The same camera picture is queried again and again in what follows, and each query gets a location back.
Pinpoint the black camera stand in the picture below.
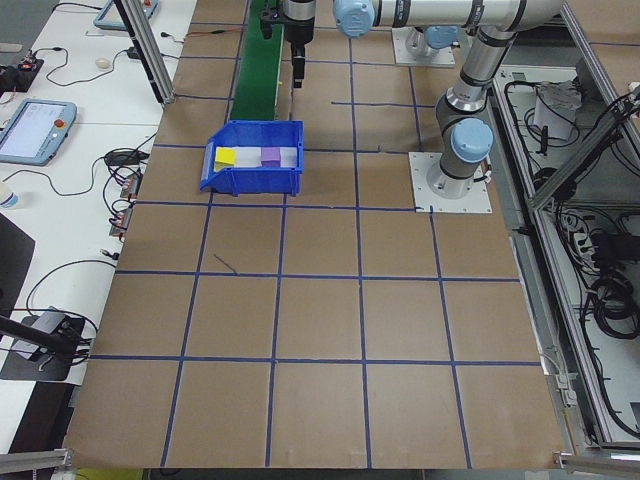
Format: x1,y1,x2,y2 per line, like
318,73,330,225
0,307,94,384

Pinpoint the white power strip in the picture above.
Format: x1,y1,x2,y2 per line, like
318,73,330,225
562,212,601,261

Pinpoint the black electronics board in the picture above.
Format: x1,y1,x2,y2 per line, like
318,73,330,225
0,58,45,94

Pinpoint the black monitor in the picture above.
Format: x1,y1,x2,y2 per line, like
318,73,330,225
0,212,36,304

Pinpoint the black power brick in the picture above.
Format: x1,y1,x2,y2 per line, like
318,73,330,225
592,232,631,261

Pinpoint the small grey box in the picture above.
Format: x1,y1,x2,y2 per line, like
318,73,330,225
27,306,69,336

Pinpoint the black pendant cable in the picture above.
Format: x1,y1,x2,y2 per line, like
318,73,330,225
0,154,99,197

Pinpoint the blue plastic bin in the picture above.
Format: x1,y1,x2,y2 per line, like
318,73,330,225
198,119,305,197

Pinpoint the aluminium profile bar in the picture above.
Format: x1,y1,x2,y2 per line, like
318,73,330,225
0,448,76,474
552,449,640,474

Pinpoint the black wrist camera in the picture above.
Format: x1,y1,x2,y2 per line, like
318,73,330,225
258,0,286,40

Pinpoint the V-shaped metal bar frame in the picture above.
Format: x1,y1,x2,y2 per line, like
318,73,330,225
489,0,640,469

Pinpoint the green conveyor belt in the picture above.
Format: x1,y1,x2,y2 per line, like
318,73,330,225
228,0,286,124

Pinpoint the red brown wire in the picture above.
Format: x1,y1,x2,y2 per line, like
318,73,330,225
187,27,246,40

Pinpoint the white side desk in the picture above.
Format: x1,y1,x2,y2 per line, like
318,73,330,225
0,0,199,386

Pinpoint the small metal bracket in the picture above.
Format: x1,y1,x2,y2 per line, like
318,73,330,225
553,372,577,407

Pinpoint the blue grey teach pendant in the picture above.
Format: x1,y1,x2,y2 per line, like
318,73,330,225
93,0,162,32
0,98,78,167

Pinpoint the black cable coil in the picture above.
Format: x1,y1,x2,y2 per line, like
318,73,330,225
584,277,637,342

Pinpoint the white square base plate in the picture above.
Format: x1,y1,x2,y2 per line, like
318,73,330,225
391,27,457,69
408,151,494,215

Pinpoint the aluminium profile post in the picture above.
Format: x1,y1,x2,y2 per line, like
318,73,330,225
112,0,177,105

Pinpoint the white box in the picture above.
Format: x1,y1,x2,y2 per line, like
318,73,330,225
534,79,581,142

